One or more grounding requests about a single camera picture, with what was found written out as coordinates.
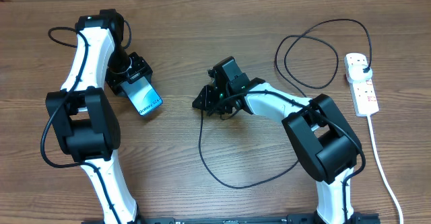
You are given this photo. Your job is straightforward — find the white charger plug adapter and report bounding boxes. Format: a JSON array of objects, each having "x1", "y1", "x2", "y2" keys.
[{"x1": 346, "y1": 65, "x2": 373, "y2": 84}]

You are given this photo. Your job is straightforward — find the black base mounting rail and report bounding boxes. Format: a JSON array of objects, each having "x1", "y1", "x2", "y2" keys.
[{"x1": 81, "y1": 213, "x2": 381, "y2": 224}]

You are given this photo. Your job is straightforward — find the black USB charging cable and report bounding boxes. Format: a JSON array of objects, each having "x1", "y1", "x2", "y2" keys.
[{"x1": 197, "y1": 18, "x2": 373, "y2": 190}]

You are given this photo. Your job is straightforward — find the blue Samsung Galaxy smartphone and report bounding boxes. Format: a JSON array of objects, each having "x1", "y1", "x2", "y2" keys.
[{"x1": 121, "y1": 77, "x2": 163, "y2": 116}]

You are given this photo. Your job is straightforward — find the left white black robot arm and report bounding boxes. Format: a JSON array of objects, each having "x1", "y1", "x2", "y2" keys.
[{"x1": 40, "y1": 9, "x2": 157, "y2": 223}]

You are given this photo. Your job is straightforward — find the white power strip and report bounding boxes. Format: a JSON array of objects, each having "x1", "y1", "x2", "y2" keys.
[{"x1": 343, "y1": 52, "x2": 379, "y2": 117}]

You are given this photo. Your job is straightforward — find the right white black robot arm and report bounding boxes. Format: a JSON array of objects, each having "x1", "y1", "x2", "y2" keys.
[{"x1": 192, "y1": 57, "x2": 364, "y2": 223}]

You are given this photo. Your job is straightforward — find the white power strip cord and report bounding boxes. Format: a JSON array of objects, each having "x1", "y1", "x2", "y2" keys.
[{"x1": 366, "y1": 114, "x2": 405, "y2": 224}]

